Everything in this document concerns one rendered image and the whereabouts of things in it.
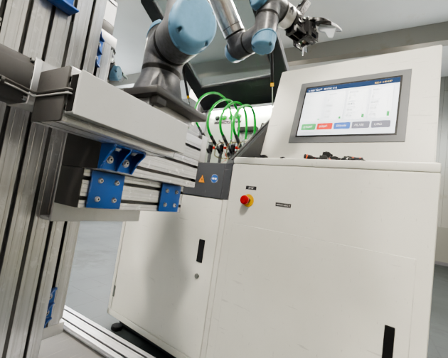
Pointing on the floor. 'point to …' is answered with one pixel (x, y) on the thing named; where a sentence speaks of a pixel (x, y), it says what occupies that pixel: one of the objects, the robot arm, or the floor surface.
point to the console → (333, 235)
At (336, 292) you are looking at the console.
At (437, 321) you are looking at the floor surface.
